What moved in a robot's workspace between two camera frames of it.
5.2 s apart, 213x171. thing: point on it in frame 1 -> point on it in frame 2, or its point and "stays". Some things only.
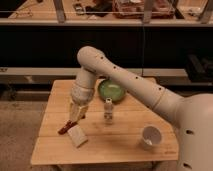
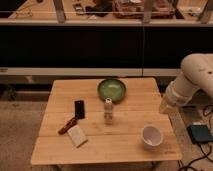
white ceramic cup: x=151 y=136 stays
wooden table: x=120 y=132 stays
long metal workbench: x=167 y=40 stays
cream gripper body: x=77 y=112 -> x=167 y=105
